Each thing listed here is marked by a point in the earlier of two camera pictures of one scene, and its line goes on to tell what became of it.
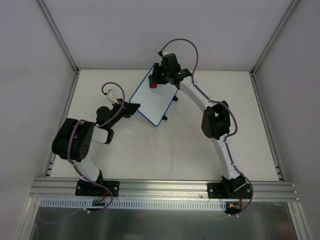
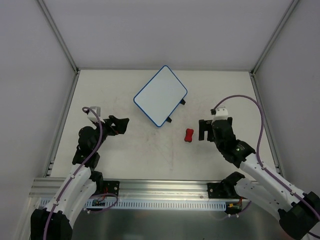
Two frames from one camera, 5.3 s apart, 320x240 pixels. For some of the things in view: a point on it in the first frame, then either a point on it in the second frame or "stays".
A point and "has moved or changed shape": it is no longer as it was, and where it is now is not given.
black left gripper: x=125 y=110 -> x=111 y=125
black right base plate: x=229 y=190 stays
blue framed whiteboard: x=154 y=102 has moved or changed shape
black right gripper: x=161 y=75 -> x=211 y=129
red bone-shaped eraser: x=152 y=85 -> x=188 y=136
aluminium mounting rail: x=63 y=189 stays
